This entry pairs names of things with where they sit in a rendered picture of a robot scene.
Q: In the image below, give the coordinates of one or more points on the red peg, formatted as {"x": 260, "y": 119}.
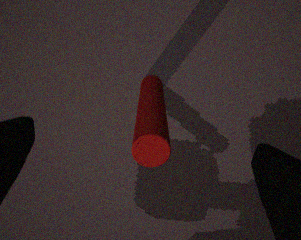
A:
{"x": 150, "y": 145}

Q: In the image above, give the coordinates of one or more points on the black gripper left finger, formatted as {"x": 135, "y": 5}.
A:
{"x": 17, "y": 136}

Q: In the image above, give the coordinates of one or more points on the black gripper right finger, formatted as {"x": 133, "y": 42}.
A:
{"x": 278, "y": 178}

